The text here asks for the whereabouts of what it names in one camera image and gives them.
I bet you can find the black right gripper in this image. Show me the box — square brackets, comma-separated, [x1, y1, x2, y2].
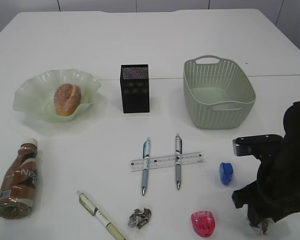
[231, 149, 300, 227]

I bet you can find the brown coffee drink bottle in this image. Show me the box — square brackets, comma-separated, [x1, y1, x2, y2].
[0, 138, 38, 220]

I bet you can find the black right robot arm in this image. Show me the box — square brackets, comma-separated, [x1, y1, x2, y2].
[231, 101, 300, 227]

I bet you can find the red pencil sharpener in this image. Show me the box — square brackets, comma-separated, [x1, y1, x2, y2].
[191, 210, 216, 238]

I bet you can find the blue pencil sharpener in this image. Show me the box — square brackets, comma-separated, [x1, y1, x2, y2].
[219, 162, 234, 186]

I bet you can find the grey black click pen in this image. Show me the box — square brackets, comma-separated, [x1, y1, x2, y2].
[175, 133, 183, 190]

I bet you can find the light green woven basket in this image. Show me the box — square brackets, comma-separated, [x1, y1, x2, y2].
[183, 56, 256, 130]

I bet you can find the blue grey click pen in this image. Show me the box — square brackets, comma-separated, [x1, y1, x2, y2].
[141, 137, 151, 196]

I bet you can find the white green pen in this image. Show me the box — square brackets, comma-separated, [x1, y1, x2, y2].
[76, 190, 126, 240]

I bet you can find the black mesh pen holder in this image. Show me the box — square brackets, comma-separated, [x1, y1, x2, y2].
[120, 64, 150, 114]

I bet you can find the sugared bread bun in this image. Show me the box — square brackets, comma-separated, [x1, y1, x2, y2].
[53, 83, 81, 117]

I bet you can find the green ruffled glass plate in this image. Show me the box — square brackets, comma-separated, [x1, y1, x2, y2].
[13, 69, 101, 123]

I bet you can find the clear plastic ruler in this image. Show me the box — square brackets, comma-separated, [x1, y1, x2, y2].
[129, 152, 206, 172]

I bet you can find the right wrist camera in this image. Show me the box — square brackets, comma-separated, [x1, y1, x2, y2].
[232, 134, 283, 160]

